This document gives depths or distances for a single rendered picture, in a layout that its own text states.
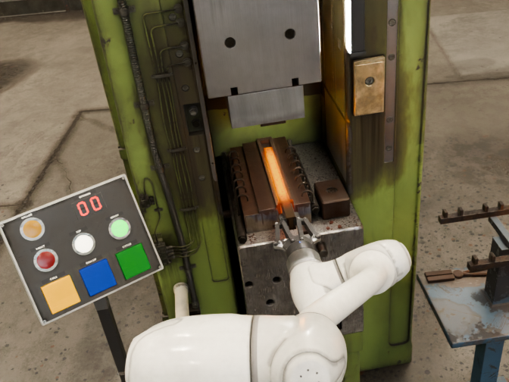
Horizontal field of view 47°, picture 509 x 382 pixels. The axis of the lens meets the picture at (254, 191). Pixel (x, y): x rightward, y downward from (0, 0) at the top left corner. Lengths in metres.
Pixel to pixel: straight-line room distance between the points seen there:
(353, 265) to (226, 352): 0.59
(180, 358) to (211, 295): 1.26
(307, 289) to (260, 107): 0.50
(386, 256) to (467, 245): 1.85
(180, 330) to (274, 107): 0.84
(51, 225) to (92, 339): 1.39
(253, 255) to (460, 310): 0.64
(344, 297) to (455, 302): 0.78
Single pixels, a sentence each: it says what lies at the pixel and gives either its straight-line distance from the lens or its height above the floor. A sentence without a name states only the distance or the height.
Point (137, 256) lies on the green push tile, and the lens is 1.61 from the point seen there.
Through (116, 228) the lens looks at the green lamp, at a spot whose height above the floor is 1.09.
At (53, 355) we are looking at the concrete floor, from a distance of 2.92.
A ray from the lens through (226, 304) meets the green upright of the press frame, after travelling 2.15.
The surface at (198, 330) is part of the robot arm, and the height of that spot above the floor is 1.37.
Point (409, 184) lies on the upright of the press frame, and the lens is 2.01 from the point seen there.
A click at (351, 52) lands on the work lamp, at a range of 1.68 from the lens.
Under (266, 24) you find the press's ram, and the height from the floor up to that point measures 1.54.
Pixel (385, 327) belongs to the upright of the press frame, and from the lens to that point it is 2.40.
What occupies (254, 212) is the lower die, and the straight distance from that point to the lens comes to 1.75.
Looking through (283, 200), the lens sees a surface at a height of 1.01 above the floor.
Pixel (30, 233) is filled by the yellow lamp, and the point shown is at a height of 1.16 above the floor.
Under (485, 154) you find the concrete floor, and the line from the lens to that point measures 3.97.
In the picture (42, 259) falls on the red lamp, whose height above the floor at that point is 1.09.
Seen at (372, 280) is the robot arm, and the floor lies 1.15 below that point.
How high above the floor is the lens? 2.00
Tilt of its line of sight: 34 degrees down
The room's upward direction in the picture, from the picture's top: 7 degrees counter-clockwise
